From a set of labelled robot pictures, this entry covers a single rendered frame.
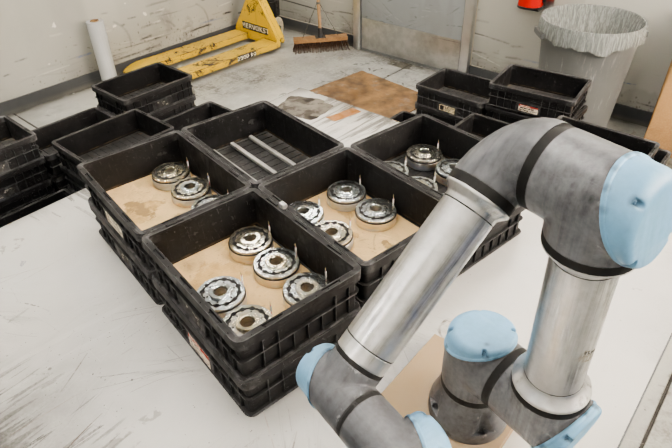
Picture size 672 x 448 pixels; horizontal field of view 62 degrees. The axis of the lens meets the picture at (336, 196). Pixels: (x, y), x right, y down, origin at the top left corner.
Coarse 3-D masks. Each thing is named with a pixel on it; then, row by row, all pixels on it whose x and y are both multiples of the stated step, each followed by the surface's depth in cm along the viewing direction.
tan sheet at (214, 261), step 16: (224, 240) 136; (192, 256) 132; (208, 256) 132; (224, 256) 132; (192, 272) 127; (208, 272) 127; (224, 272) 127; (256, 288) 123; (272, 288) 123; (256, 304) 119; (272, 304) 119
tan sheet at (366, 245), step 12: (324, 192) 153; (324, 204) 148; (324, 216) 144; (336, 216) 144; (348, 216) 144; (360, 228) 139; (396, 228) 139; (408, 228) 139; (360, 240) 135; (372, 240) 135; (384, 240) 135; (396, 240) 135; (360, 252) 132; (372, 252) 132
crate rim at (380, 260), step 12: (324, 156) 149; (360, 156) 148; (300, 168) 144; (384, 168) 143; (276, 180) 140; (408, 180) 139; (264, 192) 135; (420, 192) 135; (300, 216) 127; (312, 228) 123; (336, 240) 120; (408, 240) 119; (348, 252) 117; (384, 252) 116; (396, 252) 117; (360, 264) 113; (372, 264) 114; (384, 264) 116
